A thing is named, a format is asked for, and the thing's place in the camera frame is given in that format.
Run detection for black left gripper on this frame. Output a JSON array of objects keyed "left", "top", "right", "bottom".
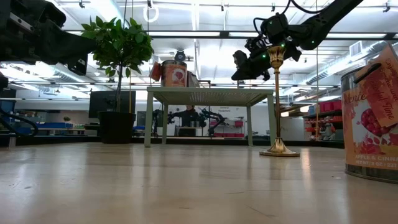
[{"left": 0, "top": 0, "right": 97, "bottom": 77}]

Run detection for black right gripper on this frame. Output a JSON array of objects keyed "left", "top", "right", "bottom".
[{"left": 231, "top": 12, "right": 302, "bottom": 82}]

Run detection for tall brass candlestick holder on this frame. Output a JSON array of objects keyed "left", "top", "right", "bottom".
[{"left": 259, "top": 45, "right": 301, "bottom": 158}]

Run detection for green plant in black pot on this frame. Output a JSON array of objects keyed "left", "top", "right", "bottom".
[{"left": 80, "top": 15, "right": 155, "bottom": 144}]

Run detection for green perforated metal shelf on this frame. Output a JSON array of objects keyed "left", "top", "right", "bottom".
[{"left": 144, "top": 86, "right": 278, "bottom": 149}]

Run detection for black monitor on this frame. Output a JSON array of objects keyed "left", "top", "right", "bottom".
[{"left": 88, "top": 90, "right": 137, "bottom": 119}]

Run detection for person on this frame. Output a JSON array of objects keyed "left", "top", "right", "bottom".
[{"left": 169, "top": 105, "right": 208, "bottom": 138}]

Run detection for blue storage bins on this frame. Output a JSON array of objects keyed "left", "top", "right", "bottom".
[{"left": 35, "top": 121, "right": 74, "bottom": 130}]

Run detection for red storage bin rack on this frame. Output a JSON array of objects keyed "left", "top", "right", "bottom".
[{"left": 303, "top": 99, "right": 345, "bottom": 142}]

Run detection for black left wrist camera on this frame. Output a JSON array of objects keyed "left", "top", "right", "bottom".
[{"left": 7, "top": 11, "right": 35, "bottom": 34}]

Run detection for yellow hanging cable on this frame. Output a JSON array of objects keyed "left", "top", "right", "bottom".
[{"left": 314, "top": 46, "right": 320, "bottom": 141}]

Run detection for silver ventilation duct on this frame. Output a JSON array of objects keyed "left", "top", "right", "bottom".
[{"left": 306, "top": 39, "right": 398, "bottom": 86}]

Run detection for white hanging ring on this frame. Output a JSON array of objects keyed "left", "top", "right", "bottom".
[{"left": 142, "top": 5, "right": 160, "bottom": 24}]

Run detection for black curved cable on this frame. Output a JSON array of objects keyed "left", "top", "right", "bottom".
[{"left": 0, "top": 107, "right": 40, "bottom": 138}]

